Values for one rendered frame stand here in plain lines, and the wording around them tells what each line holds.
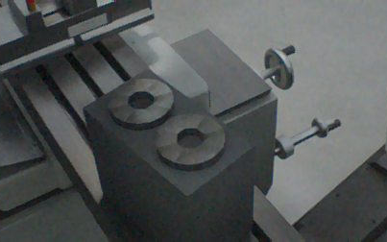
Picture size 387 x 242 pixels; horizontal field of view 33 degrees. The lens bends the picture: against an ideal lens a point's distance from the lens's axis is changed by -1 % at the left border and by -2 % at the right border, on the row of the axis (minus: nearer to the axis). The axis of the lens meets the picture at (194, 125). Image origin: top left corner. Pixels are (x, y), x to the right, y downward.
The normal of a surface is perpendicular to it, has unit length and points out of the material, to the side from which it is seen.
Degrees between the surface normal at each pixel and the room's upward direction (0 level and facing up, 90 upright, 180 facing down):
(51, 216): 90
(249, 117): 90
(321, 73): 0
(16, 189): 90
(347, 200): 0
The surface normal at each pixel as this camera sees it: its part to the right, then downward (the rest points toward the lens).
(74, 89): -0.04, -0.70
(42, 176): 0.52, 0.59
